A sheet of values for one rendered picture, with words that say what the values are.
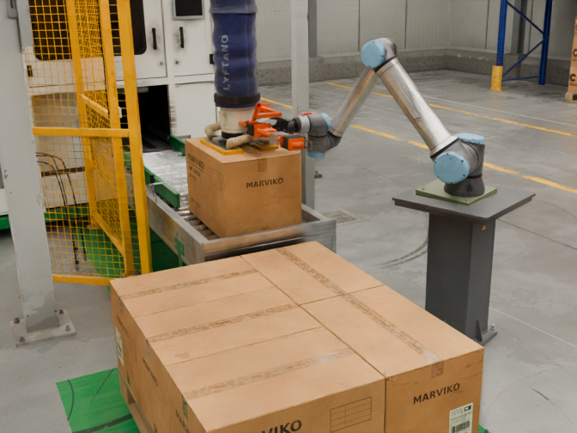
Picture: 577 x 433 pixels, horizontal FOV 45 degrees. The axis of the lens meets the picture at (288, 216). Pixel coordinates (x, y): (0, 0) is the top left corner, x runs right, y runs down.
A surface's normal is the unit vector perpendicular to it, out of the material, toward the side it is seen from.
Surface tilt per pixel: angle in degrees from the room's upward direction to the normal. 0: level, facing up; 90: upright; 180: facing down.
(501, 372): 0
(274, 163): 90
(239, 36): 77
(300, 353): 0
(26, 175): 90
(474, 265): 90
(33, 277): 90
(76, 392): 0
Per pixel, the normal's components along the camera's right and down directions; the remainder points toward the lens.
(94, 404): -0.02, -0.95
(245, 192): 0.42, 0.28
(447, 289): -0.67, 0.25
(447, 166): -0.46, 0.40
